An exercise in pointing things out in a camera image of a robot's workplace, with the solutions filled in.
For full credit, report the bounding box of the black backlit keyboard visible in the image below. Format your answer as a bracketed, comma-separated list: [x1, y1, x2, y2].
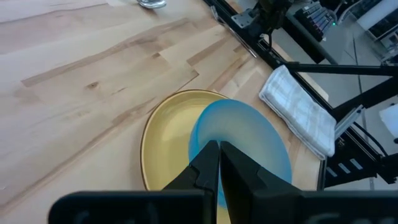
[294, 1, 339, 43]

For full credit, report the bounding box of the grey keyboard desk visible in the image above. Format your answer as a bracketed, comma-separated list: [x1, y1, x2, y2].
[284, 0, 361, 65]

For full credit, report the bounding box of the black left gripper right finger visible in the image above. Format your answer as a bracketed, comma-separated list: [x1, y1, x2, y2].
[220, 141, 398, 224]

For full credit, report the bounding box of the white checked cloth napkin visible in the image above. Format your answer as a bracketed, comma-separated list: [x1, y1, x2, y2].
[258, 64, 337, 161]

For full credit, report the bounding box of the blue plate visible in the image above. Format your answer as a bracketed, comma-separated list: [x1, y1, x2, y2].
[188, 98, 293, 209]

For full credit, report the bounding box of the clear drinking glass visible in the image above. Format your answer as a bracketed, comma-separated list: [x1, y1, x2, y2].
[136, 0, 168, 9]

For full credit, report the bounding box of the black aluminium table frame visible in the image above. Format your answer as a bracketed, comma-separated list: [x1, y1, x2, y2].
[201, 0, 398, 191]

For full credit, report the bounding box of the yellow ceramic plate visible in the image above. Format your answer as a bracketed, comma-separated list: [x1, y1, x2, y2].
[139, 89, 233, 224]

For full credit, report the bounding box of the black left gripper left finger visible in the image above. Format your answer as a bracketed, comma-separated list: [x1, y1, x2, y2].
[48, 139, 220, 224]

